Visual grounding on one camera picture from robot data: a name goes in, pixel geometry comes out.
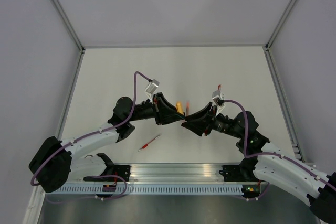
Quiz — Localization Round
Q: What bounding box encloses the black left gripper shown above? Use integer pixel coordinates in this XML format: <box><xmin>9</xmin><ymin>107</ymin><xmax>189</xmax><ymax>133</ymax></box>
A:
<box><xmin>127</xmin><ymin>92</ymin><xmax>186</xmax><ymax>126</ymax></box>

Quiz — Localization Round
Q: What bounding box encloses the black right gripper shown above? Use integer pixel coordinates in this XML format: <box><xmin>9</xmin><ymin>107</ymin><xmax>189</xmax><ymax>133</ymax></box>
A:
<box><xmin>181</xmin><ymin>101</ymin><xmax>243</xmax><ymax>139</ymax></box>

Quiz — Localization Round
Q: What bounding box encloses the small orange cap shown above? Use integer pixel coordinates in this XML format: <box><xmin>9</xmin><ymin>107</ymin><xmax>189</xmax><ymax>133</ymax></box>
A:
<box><xmin>176</xmin><ymin>102</ymin><xmax>184</xmax><ymax>114</ymax></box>

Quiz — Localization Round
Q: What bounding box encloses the orange highlighter pen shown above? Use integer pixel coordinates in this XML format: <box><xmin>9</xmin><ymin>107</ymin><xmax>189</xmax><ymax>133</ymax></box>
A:
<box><xmin>185</xmin><ymin>101</ymin><xmax>190</xmax><ymax>116</ymax></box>

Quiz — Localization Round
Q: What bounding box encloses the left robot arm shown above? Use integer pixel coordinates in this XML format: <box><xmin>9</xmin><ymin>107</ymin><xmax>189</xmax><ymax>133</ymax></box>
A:
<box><xmin>28</xmin><ymin>93</ymin><xmax>185</xmax><ymax>193</ymax></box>

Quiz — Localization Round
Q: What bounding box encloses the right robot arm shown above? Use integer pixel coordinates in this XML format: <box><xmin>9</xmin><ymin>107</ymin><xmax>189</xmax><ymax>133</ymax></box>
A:
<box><xmin>182</xmin><ymin>105</ymin><xmax>335</xmax><ymax>223</ymax></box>

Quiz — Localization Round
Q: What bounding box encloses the red thin pen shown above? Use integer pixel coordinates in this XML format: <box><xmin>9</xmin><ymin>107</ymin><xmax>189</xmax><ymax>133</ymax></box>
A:
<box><xmin>138</xmin><ymin>134</ymin><xmax>161</xmax><ymax>152</ymax></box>

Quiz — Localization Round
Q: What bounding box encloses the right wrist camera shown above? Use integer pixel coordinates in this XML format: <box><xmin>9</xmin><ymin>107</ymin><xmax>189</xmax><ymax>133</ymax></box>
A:
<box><xmin>212</xmin><ymin>89</ymin><xmax>225</xmax><ymax>115</ymax></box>

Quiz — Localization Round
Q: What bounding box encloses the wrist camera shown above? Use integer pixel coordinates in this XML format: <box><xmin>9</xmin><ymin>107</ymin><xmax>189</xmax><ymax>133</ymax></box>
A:
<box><xmin>212</xmin><ymin>89</ymin><xmax>225</xmax><ymax>115</ymax></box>
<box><xmin>144</xmin><ymin>79</ymin><xmax>160</xmax><ymax>99</ymax></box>

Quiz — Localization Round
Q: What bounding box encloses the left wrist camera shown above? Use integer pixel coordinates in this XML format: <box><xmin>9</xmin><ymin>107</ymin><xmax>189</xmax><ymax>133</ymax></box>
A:
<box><xmin>144</xmin><ymin>79</ymin><xmax>160</xmax><ymax>99</ymax></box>

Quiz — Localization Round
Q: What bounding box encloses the aluminium front rail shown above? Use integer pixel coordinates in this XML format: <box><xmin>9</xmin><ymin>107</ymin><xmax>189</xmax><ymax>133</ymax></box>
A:
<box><xmin>70</xmin><ymin>163</ymin><xmax>263</xmax><ymax>184</ymax></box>

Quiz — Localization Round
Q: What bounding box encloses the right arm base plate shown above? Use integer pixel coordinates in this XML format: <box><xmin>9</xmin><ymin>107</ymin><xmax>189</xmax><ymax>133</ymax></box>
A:
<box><xmin>219</xmin><ymin>165</ymin><xmax>259</xmax><ymax>182</ymax></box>

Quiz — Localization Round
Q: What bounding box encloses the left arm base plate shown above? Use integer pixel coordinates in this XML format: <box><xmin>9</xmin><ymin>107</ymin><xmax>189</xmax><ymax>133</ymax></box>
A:
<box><xmin>104</xmin><ymin>164</ymin><xmax>131</xmax><ymax>182</ymax></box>

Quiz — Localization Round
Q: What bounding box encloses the white slotted cable duct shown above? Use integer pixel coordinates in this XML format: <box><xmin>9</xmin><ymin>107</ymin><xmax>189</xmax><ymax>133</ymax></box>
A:
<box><xmin>53</xmin><ymin>183</ymin><xmax>243</xmax><ymax>196</ymax></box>

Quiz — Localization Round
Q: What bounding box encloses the right side table rail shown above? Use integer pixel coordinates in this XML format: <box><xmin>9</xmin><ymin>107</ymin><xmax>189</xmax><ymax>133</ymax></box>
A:
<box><xmin>263</xmin><ymin>46</ymin><xmax>306</xmax><ymax>163</ymax></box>

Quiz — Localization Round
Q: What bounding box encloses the table rail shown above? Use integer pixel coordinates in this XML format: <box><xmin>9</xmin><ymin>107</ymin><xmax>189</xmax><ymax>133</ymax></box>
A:
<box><xmin>56</xmin><ymin>48</ymin><xmax>86</xmax><ymax>139</ymax></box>
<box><xmin>263</xmin><ymin>46</ymin><xmax>306</xmax><ymax>163</ymax></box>

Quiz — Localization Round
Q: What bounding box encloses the left side table rail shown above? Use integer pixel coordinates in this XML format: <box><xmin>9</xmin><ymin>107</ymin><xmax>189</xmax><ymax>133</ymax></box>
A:
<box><xmin>56</xmin><ymin>48</ymin><xmax>86</xmax><ymax>139</ymax></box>

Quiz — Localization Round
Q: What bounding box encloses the right frame post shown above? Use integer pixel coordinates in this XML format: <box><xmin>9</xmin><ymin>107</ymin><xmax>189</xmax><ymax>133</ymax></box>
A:
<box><xmin>265</xmin><ymin>0</ymin><xmax>299</xmax><ymax>51</ymax></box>

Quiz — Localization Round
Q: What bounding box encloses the frame post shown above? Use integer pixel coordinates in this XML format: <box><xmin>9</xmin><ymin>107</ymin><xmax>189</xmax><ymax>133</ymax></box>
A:
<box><xmin>265</xmin><ymin>0</ymin><xmax>299</xmax><ymax>51</ymax></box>
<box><xmin>50</xmin><ymin>0</ymin><xmax>85</xmax><ymax>53</ymax></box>

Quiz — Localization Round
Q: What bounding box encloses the left frame post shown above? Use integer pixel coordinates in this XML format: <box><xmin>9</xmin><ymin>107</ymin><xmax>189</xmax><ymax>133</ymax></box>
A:
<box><xmin>50</xmin><ymin>0</ymin><xmax>85</xmax><ymax>53</ymax></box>

